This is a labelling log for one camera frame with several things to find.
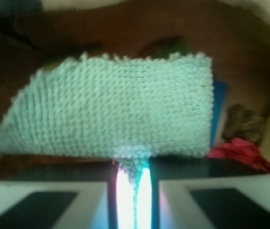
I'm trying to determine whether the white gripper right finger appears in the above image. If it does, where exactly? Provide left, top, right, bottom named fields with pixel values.
left=149, top=157, right=270, bottom=229

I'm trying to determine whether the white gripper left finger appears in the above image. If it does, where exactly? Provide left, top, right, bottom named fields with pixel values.
left=0, top=164, right=116, bottom=229

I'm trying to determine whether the light blue cloth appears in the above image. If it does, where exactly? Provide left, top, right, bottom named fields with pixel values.
left=0, top=52, right=214, bottom=229

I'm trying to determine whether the crumpled red paper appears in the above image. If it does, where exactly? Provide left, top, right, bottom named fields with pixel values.
left=206, top=138, right=270, bottom=173

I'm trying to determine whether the dark brown rock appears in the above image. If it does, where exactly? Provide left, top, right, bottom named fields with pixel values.
left=221, top=104, right=266, bottom=145

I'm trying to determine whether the blue rectangular block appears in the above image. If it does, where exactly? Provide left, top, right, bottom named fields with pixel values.
left=210, top=81, right=227, bottom=147

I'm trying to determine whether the green plush toy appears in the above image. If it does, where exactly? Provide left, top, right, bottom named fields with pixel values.
left=139, top=37, right=188, bottom=59

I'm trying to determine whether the brown paper bag bin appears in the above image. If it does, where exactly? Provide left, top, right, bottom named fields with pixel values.
left=0, top=0, right=270, bottom=182

